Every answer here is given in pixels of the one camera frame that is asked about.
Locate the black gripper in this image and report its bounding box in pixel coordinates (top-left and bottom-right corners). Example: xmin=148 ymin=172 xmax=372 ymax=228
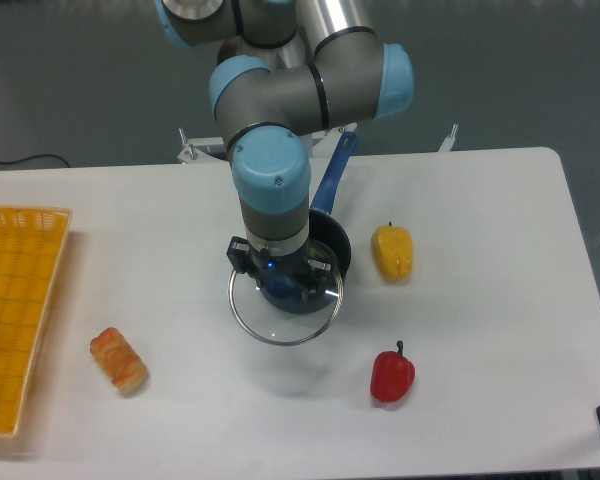
xmin=226 ymin=236 xmax=333 ymax=296

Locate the glass pot lid blue knob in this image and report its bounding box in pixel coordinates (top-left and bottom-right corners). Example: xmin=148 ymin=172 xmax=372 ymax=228
xmin=227 ymin=268 xmax=344 ymax=347

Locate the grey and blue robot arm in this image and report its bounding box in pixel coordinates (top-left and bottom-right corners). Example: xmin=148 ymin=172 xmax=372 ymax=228
xmin=156 ymin=1 xmax=415 ymax=292

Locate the dark blue saucepan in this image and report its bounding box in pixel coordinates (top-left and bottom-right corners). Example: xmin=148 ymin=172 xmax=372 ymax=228
xmin=259 ymin=132 xmax=357 ymax=314

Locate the yellow bell pepper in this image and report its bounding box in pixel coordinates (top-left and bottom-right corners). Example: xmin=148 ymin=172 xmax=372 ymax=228
xmin=371 ymin=222 xmax=414 ymax=283

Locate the red bell pepper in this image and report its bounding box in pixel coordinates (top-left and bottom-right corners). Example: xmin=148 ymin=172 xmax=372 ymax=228
xmin=370 ymin=340 xmax=416 ymax=403

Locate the toy bread roll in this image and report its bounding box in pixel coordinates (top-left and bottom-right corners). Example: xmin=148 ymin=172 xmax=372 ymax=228
xmin=90 ymin=327 xmax=149 ymax=395

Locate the yellow woven basket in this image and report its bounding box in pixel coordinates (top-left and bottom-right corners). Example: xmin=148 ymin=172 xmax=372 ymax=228
xmin=0 ymin=205 xmax=72 ymax=438

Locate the black cable on floor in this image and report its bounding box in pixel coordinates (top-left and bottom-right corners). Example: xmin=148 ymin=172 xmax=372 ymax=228
xmin=0 ymin=153 xmax=72 ymax=169

